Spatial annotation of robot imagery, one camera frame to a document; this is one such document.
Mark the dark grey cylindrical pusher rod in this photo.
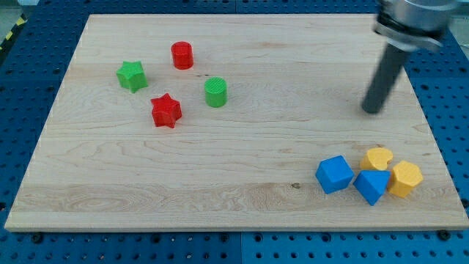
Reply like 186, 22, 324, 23
361, 43, 410, 114

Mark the yellow heart block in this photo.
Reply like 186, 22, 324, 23
360, 147, 394, 171

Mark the yellow hexagon block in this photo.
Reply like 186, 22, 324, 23
387, 161, 424, 198

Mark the blue triangular prism block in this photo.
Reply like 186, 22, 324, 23
353, 170, 391, 206

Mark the blue cube block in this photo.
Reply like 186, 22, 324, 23
315, 155, 355, 194

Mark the light wooden board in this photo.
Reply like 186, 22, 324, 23
5, 14, 468, 232

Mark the green cylinder block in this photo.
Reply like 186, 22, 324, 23
204, 77, 227, 108

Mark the red cylinder block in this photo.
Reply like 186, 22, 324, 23
171, 41, 193, 70

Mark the red star block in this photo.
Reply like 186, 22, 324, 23
150, 93, 182, 128

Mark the green star block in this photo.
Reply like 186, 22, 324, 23
116, 61, 148, 93

